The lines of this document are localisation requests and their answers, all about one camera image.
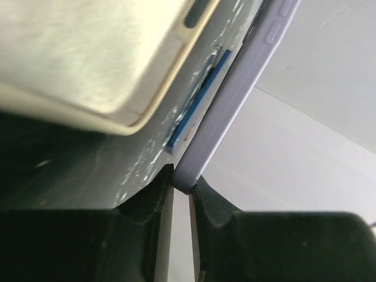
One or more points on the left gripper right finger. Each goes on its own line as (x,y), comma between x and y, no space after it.
(230,244)

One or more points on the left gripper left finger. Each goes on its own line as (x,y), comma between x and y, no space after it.
(130,242)

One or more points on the cream phone case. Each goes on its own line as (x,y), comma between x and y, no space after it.
(103,66)

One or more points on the dark blue phone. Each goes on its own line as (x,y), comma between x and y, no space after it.
(185,122)

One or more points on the purple phone case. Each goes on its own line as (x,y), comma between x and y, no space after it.
(259,43)

